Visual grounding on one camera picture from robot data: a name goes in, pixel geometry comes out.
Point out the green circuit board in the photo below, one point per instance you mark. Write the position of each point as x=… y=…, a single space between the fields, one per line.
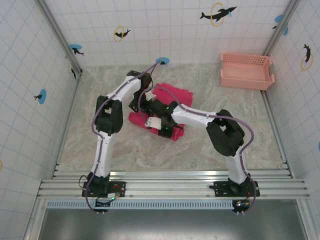
x=113 y=196
x=242 y=204

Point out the red long pants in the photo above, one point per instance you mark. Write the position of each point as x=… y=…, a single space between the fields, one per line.
x=180 y=96

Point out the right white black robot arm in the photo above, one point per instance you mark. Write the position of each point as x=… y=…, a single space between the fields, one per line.
x=225 y=135

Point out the aluminium corner post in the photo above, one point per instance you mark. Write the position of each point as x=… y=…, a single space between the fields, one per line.
x=282 y=27
x=60 y=37

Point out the right green circuit board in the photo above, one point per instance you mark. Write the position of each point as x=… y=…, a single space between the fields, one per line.
x=242 y=204

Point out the left green circuit board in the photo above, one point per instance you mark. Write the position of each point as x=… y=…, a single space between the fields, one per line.
x=113 y=196

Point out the aluminium front rail beam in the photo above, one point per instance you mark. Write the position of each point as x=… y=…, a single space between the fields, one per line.
x=170 y=183

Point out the aluminium side rail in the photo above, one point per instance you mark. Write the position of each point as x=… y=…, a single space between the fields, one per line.
x=63 y=130
x=280 y=140

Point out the left aluminium corner post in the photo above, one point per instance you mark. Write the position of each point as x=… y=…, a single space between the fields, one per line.
x=60 y=37

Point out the left aluminium side rail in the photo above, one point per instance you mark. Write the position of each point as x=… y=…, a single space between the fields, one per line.
x=63 y=130

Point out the blue oval shark sticker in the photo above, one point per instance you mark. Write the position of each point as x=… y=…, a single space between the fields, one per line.
x=77 y=49

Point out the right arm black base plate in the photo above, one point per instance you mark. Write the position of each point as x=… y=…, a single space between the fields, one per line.
x=222 y=188

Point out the blue circle black animal sticker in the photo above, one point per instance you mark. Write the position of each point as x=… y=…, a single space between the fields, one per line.
x=41 y=96

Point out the blue oval wall sticker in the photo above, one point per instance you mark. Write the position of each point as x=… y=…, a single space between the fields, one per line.
x=163 y=60

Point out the right aluminium corner post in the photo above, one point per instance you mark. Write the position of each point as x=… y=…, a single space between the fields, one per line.
x=282 y=27

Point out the pink plastic basket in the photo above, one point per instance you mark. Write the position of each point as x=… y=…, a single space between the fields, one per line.
x=245 y=75

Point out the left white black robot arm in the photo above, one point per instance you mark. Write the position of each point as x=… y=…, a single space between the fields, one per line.
x=108 y=120

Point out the blue patch wall sticker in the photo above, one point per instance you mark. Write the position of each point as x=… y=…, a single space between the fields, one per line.
x=285 y=31
x=278 y=18

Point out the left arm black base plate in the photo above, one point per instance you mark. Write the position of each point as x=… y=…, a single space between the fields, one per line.
x=117 y=187

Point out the right aluminium side rail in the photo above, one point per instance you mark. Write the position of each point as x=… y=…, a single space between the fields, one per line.
x=280 y=140

